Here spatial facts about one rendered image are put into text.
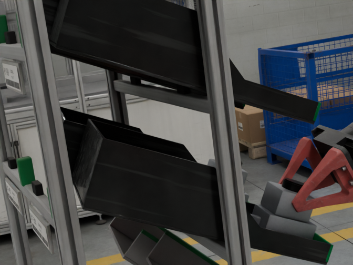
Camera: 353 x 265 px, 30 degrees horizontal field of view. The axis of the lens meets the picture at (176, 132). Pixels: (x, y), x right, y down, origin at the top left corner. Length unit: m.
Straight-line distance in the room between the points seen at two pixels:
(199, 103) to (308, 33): 9.41
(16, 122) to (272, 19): 5.99
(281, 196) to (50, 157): 0.29
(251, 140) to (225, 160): 5.13
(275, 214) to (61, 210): 0.27
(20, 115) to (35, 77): 3.88
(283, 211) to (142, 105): 3.86
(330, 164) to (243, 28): 8.91
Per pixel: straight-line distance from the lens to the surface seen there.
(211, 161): 0.91
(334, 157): 0.75
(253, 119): 5.75
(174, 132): 4.68
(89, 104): 4.50
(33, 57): 0.57
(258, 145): 5.80
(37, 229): 0.72
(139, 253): 0.85
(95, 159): 0.66
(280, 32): 9.87
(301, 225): 0.77
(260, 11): 9.74
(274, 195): 0.76
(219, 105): 0.64
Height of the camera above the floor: 1.50
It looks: 12 degrees down
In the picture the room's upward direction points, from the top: 8 degrees counter-clockwise
